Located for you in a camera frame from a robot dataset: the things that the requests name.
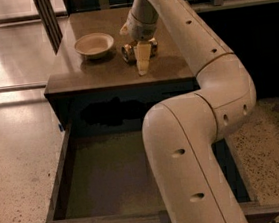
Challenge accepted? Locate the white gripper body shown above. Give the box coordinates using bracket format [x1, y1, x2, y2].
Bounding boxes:
[126, 10, 157, 41]

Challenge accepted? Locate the crushed orange can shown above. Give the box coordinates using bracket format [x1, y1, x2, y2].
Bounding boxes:
[121, 38, 158, 64]

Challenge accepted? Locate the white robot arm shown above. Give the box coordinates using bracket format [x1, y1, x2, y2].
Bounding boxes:
[121, 0, 256, 223]

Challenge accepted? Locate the open grey top drawer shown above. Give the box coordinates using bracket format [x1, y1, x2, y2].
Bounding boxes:
[11, 97, 279, 223]

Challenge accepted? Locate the white paper bowl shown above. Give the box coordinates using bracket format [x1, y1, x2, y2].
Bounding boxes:
[74, 32, 114, 60]

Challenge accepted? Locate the grey cabinet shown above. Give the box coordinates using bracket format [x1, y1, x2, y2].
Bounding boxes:
[45, 8, 199, 138]

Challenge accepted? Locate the dark window frame post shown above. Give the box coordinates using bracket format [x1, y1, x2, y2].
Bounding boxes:
[33, 0, 63, 53]

